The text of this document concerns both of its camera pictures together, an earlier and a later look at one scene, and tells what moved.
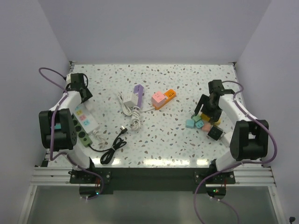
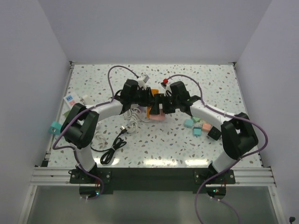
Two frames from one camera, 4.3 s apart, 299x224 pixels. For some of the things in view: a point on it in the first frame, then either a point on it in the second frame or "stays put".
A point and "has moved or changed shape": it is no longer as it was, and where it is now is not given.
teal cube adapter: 199,124 -> 197,131
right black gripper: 214,116 -> 160,98
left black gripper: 88,94 -> 148,97
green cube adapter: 196,118 stays put
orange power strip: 170,94 has moved or changed shape
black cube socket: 215,132 stays put
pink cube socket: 158,98 has moved or changed shape
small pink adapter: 207,127 stays put
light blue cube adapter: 189,123 stays put
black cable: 106,157 stays put
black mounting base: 149,180 stays put
